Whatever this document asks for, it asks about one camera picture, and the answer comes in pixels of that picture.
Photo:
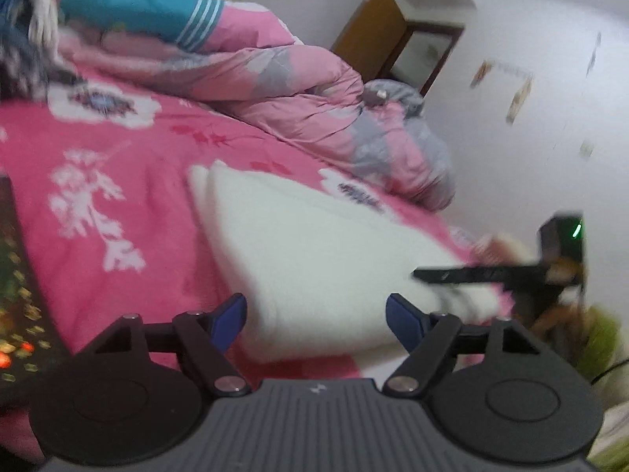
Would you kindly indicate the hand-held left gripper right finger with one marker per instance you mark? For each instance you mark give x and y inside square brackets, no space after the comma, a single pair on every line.
[403,319]

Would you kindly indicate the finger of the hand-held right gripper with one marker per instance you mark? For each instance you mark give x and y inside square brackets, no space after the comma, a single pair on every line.
[471,275]

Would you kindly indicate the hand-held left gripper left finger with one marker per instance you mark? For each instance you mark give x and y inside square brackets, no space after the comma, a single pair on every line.
[231,317]

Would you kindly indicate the white deer-embroidered sweater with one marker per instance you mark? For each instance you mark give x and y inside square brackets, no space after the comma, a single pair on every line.
[314,255]

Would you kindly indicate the cream folded cloth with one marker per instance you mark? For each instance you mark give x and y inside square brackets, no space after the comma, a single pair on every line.
[508,247]

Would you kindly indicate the small hanging cloth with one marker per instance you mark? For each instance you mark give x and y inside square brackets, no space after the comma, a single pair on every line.
[479,74]

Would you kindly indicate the pink floral bed sheet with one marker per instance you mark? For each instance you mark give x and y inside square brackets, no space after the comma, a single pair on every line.
[98,157]

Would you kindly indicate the dark floral cloth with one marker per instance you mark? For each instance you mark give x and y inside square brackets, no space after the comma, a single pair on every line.
[19,314]

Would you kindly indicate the pink grey quilt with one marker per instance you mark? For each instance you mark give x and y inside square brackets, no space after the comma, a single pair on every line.
[295,88]

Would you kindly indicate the wall switch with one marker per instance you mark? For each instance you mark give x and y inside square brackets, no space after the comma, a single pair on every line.
[586,150]

